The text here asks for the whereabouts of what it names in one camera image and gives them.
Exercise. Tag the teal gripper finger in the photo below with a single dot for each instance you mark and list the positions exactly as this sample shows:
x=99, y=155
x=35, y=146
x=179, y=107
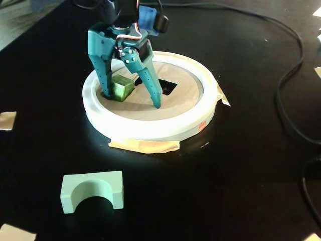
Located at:
x=102, y=72
x=148, y=77

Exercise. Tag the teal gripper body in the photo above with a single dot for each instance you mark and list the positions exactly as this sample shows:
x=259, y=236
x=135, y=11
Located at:
x=98, y=43

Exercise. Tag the green square wooden block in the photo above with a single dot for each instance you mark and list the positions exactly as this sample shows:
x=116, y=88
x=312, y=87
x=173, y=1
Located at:
x=123, y=88

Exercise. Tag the pale green arch block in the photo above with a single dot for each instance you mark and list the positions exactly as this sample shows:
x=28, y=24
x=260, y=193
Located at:
x=70, y=185

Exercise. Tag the brown cardboard lid with holes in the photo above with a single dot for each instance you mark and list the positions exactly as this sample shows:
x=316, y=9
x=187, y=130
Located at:
x=180, y=103

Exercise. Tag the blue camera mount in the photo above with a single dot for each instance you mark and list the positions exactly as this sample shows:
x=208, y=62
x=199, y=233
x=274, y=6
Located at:
x=146, y=17

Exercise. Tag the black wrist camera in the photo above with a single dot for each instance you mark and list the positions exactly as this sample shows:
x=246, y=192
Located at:
x=162, y=23

